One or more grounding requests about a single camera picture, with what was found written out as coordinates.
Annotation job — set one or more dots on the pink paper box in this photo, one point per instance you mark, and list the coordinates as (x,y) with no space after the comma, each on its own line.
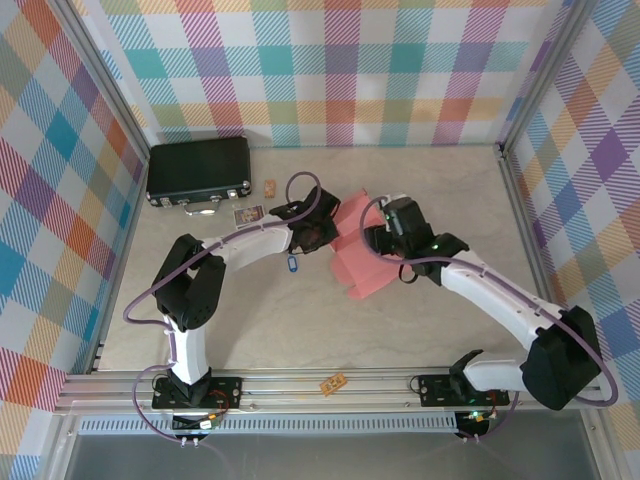
(360,275)

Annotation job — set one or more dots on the blue key tag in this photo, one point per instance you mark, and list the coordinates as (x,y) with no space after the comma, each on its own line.
(292,265)

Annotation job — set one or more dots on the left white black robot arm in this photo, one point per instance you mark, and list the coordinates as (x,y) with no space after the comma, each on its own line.
(250,247)

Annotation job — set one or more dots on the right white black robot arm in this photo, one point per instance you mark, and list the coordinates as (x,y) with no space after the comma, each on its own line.
(500,305)

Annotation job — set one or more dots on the small picture card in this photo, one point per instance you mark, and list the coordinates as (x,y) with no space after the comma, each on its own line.
(249,216)

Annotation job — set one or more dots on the orange tag with squares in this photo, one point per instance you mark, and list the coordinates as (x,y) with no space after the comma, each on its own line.
(333,386)

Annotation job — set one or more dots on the small black electronics board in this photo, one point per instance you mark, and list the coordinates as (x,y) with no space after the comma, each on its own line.
(475,425)
(195,424)

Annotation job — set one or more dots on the grey metal panel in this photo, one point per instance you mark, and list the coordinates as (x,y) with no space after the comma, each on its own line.
(325,457)

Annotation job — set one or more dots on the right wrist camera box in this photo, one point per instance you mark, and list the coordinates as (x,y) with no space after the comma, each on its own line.
(395,197)

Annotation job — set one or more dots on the aluminium side rail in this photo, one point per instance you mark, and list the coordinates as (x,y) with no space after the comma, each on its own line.
(517,190)
(131,220)

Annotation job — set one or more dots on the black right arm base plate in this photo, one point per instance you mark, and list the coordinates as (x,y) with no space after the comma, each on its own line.
(435,390)

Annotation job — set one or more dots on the aluminium front frame rail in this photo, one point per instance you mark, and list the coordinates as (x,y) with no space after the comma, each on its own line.
(290,395)

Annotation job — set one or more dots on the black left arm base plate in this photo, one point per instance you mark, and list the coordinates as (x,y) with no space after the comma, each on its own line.
(225,392)

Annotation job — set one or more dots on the aluminium frame post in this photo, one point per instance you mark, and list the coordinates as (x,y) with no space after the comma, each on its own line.
(104,75)
(545,75)

